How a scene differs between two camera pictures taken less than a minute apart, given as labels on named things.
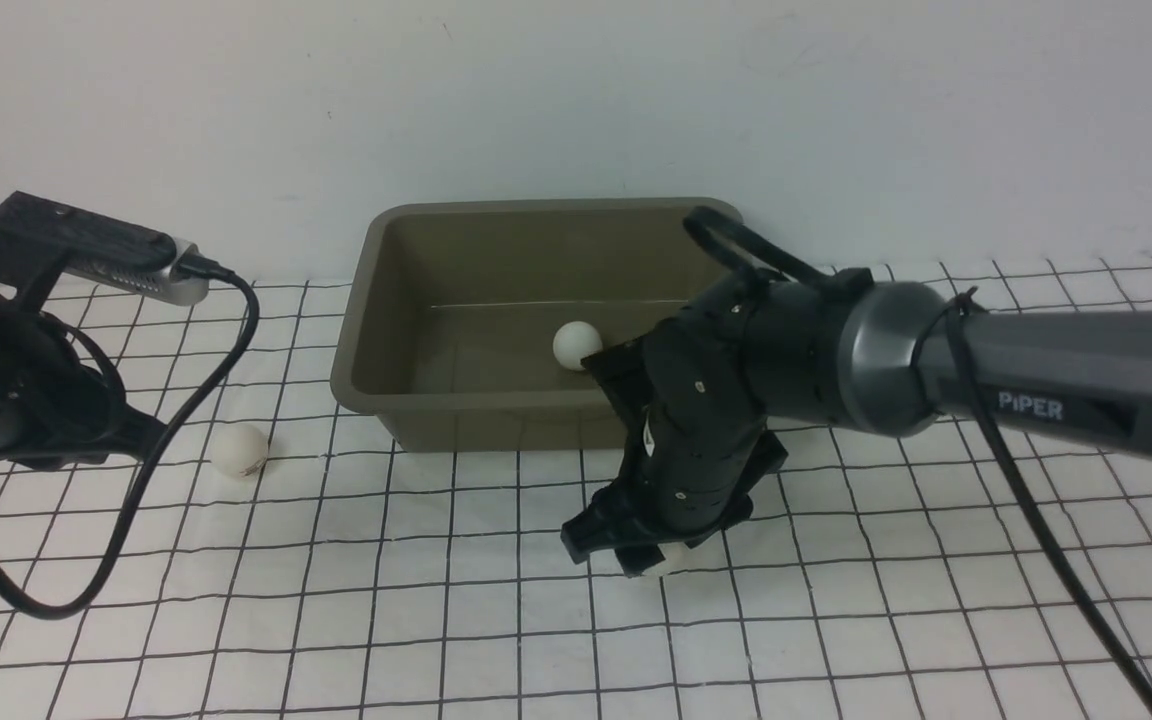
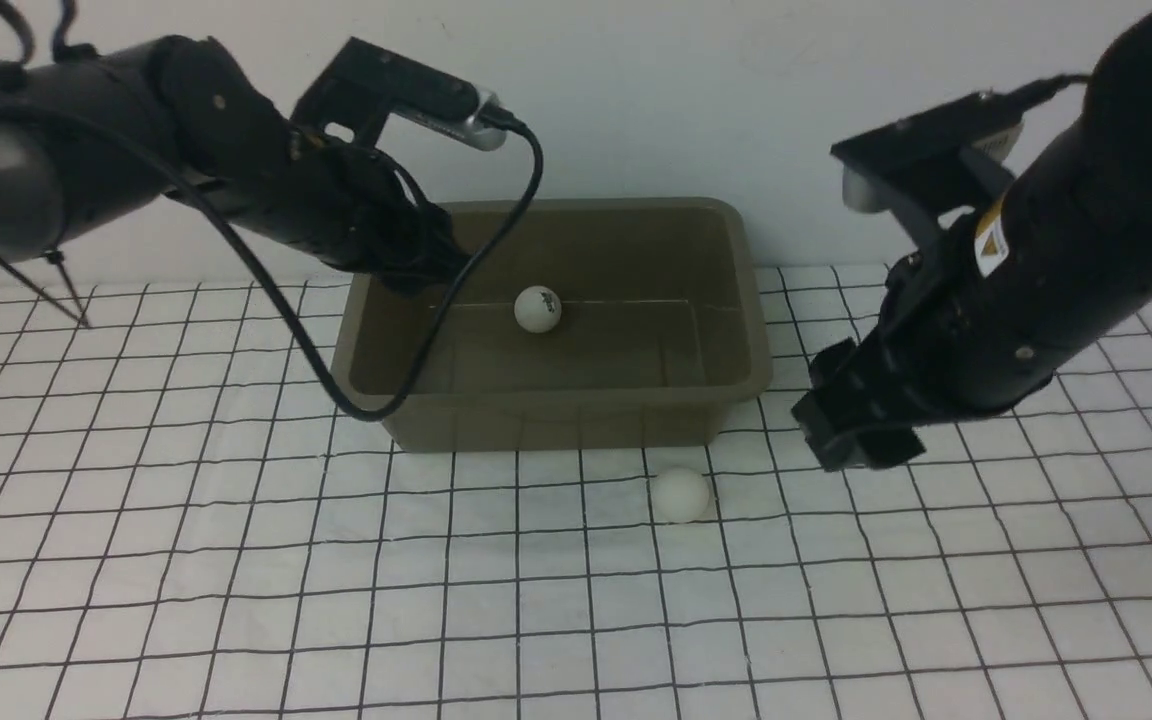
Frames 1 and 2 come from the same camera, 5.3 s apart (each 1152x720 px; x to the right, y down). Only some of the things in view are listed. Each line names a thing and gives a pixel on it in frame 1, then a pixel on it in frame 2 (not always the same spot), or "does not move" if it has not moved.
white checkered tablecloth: x=294 y=565 does not move
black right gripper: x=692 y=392 to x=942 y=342
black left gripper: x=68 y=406 to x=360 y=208
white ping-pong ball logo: x=574 y=341 to x=537 y=309
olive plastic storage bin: x=449 y=311 does not move
